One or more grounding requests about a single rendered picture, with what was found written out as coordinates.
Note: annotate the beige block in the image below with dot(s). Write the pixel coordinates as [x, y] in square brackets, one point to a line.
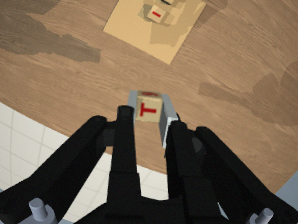
[148, 106]
[169, 2]
[156, 14]

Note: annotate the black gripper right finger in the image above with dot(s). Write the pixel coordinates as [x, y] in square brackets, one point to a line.
[241, 195]

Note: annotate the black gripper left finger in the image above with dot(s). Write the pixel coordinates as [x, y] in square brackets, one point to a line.
[53, 187]

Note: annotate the tan square mat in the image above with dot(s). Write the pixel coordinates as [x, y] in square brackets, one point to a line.
[128, 22]

